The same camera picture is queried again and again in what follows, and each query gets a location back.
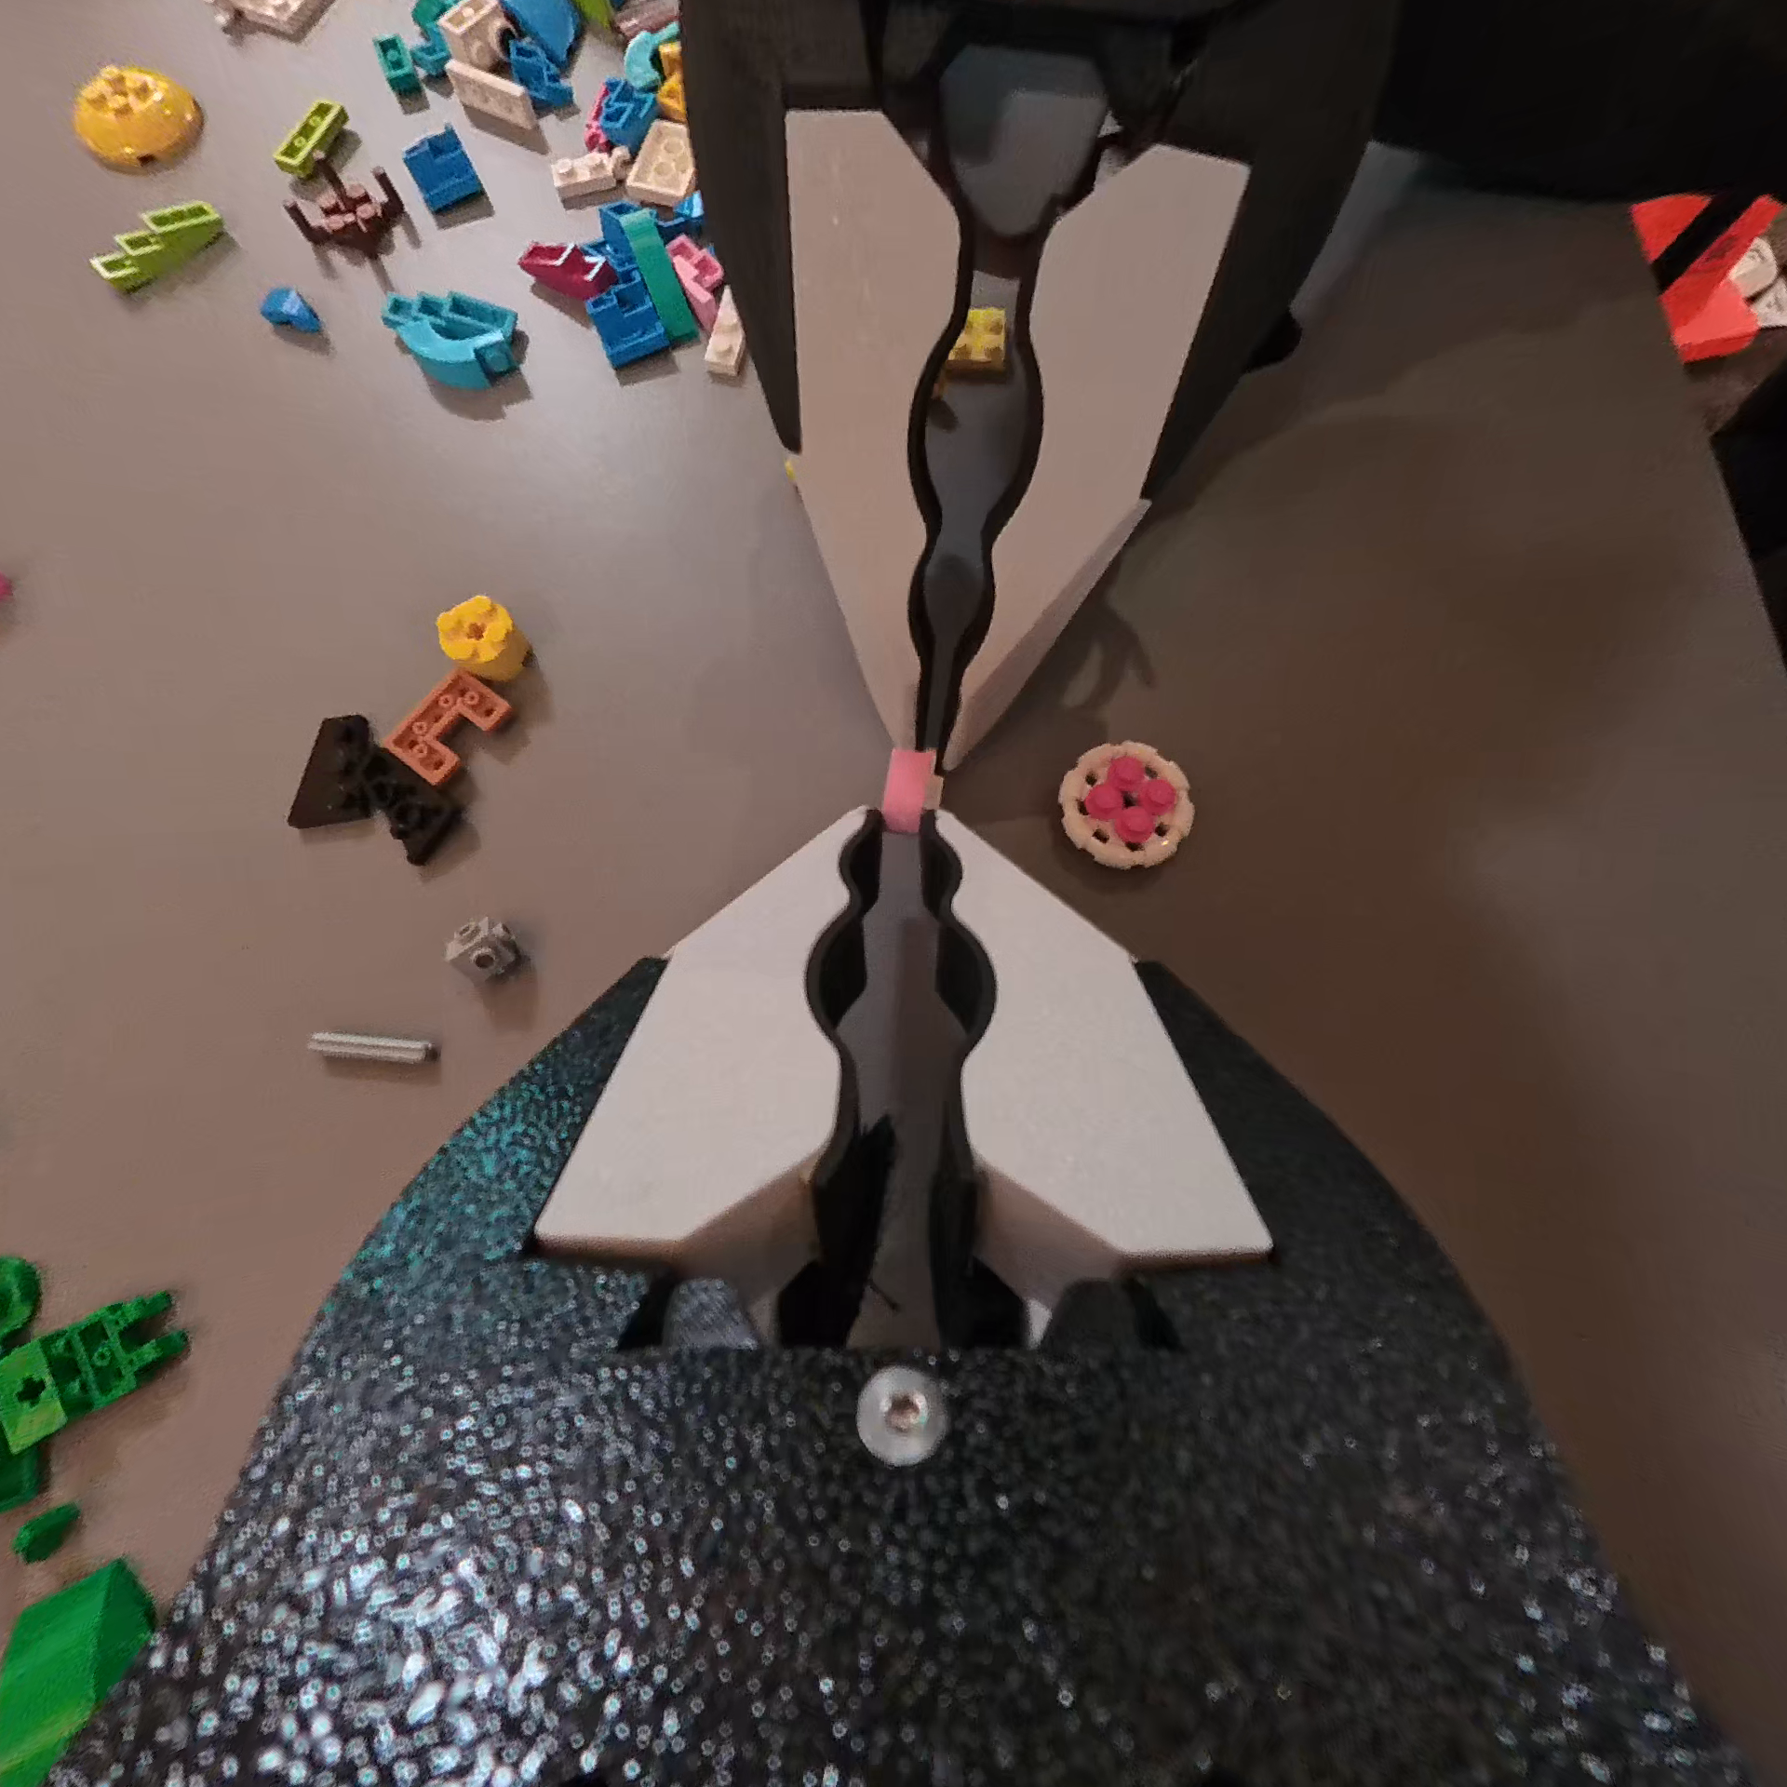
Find pile of colourful toy bricks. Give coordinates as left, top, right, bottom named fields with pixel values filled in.
left=209, top=0, right=762, bottom=378

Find yellow round brick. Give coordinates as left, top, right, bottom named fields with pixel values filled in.
left=436, top=596, right=537, bottom=685

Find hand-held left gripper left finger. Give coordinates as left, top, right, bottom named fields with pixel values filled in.
left=529, top=807, right=886, bottom=1345

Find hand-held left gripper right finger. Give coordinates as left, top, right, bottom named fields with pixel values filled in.
left=923, top=810, right=1274, bottom=1345

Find teal arch brick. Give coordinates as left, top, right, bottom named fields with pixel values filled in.
left=380, top=290, right=521, bottom=390

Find black studded plate brick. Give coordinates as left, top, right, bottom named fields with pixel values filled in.
left=359, top=754, right=467, bottom=867

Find yellow dome brick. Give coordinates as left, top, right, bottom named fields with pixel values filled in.
left=72, top=65, right=204, bottom=173

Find person's right forearm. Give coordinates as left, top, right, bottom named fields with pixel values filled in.
left=1374, top=0, right=1787, bottom=197

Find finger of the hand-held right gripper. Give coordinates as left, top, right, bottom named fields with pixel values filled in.
left=939, top=142, right=1254, bottom=776
left=780, top=109, right=979, bottom=756

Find group of green toy bricks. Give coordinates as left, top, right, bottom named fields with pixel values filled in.
left=0, top=1258, right=189, bottom=1775

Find lime green stepped brick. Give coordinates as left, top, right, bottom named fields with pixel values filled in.
left=90, top=203, right=227, bottom=292

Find brown flower-shaped brick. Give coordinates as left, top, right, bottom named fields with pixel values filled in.
left=283, top=160, right=411, bottom=260

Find grey desk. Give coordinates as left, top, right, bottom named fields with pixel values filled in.
left=0, top=0, right=1767, bottom=1787

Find orange bracket brick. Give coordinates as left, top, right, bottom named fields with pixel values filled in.
left=380, top=670, right=516, bottom=783

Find round white plate magenta studs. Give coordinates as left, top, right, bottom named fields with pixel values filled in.
left=1058, top=741, right=1198, bottom=874

